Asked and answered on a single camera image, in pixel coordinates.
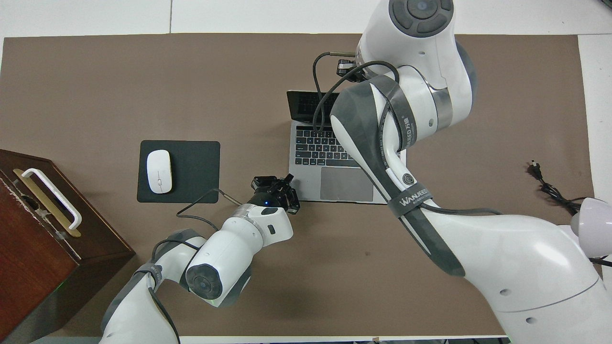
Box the white computer mouse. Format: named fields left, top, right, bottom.
left=146, top=150, right=173, bottom=194

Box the black mouse pad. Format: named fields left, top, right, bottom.
left=137, top=140, right=221, bottom=204

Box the gold handle plate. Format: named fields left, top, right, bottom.
left=13, top=168, right=82, bottom=238

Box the white box handle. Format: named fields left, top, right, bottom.
left=22, top=168, right=83, bottom=231

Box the white desk lamp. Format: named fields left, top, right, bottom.
left=559, top=197, right=612, bottom=268

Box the black lamp power cable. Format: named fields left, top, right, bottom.
left=528, top=161, right=581, bottom=215

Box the brown table mat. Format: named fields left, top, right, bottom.
left=0, top=33, right=596, bottom=337

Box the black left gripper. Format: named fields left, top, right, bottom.
left=249, top=174, right=300, bottom=214

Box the dark wooden box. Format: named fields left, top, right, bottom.
left=0, top=149, right=136, bottom=343

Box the grey laptop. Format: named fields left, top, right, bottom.
left=286, top=90, right=407, bottom=205

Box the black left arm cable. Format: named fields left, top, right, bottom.
left=147, top=189, right=243, bottom=344

